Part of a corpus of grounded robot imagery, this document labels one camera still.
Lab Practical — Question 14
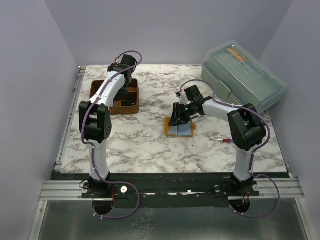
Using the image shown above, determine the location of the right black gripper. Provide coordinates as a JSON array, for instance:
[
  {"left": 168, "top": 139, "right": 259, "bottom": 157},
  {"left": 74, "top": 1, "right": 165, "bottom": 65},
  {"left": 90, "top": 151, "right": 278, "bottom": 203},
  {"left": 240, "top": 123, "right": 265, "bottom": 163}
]
[{"left": 168, "top": 102, "right": 195, "bottom": 127}]

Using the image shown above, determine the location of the yellow leather card holder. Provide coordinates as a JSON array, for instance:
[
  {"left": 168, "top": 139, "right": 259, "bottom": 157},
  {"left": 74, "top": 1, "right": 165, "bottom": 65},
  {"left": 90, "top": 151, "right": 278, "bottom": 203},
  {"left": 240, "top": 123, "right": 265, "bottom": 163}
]
[{"left": 164, "top": 117, "right": 196, "bottom": 138}]

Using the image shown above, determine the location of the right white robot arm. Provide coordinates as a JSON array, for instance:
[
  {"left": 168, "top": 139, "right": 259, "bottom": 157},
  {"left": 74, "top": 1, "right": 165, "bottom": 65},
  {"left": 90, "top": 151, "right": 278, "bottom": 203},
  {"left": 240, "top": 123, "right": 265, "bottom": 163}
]
[{"left": 164, "top": 85, "right": 269, "bottom": 196}]

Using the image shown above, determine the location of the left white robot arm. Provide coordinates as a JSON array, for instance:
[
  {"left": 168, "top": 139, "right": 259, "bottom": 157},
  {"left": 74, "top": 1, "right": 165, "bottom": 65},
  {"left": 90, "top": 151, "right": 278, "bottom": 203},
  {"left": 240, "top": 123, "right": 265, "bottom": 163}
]
[{"left": 78, "top": 51, "right": 139, "bottom": 198}]

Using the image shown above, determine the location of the brown woven basket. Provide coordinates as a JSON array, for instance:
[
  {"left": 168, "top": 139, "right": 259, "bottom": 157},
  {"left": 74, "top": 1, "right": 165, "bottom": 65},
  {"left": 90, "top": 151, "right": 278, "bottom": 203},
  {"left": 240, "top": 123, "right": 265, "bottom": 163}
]
[{"left": 89, "top": 78, "right": 140, "bottom": 116}]

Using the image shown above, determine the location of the red blue screwdriver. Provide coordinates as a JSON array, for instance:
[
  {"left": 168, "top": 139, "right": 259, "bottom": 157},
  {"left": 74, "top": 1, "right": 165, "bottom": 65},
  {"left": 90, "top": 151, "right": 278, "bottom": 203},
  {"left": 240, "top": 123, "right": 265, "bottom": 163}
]
[{"left": 210, "top": 138, "right": 234, "bottom": 143}]

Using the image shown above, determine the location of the clear lid plastic toolbox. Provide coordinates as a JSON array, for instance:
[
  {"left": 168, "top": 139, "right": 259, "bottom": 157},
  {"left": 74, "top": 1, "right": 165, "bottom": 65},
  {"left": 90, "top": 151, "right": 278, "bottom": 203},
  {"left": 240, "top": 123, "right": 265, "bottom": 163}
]
[{"left": 201, "top": 40, "right": 287, "bottom": 114}]

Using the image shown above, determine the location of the orange tool inside toolbox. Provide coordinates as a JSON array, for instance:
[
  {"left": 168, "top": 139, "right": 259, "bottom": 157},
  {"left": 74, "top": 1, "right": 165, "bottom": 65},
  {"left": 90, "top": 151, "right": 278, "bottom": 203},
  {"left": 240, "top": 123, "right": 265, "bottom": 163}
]
[{"left": 226, "top": 48, "right": 246, "bottom": 63}]

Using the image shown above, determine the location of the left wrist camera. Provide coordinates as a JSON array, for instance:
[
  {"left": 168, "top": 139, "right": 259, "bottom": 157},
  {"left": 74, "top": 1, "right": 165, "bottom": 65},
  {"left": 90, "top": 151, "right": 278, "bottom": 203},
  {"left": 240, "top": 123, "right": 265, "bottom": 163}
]
[{"left": 107, "top": 54, "right": 137, "bottom": 72}]

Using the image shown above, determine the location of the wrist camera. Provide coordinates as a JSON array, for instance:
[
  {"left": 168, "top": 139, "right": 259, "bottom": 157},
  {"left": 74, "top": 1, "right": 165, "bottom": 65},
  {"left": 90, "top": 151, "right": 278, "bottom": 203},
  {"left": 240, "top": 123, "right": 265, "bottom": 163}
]
[
  {"left": 107, "top": 54, "right": 137, "bottom": 72},
  {"left": 176, "top": 85, "right": 203, "bottom": 105}
]

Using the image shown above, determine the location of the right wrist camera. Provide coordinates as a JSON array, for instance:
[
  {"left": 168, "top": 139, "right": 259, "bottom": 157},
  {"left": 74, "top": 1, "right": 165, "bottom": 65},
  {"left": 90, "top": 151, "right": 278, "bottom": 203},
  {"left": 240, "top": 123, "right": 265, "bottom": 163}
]
[{"left": 176, "top": 85, "right": 203, "bottom": 105}]

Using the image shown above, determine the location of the aluminium rail frame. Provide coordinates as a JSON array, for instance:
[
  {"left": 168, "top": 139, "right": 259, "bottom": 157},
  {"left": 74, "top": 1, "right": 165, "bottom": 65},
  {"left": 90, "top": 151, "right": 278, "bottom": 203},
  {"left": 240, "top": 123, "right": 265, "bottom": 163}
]
[{"left": 27, "top": 65, "right": 95, "bottom": 240}]

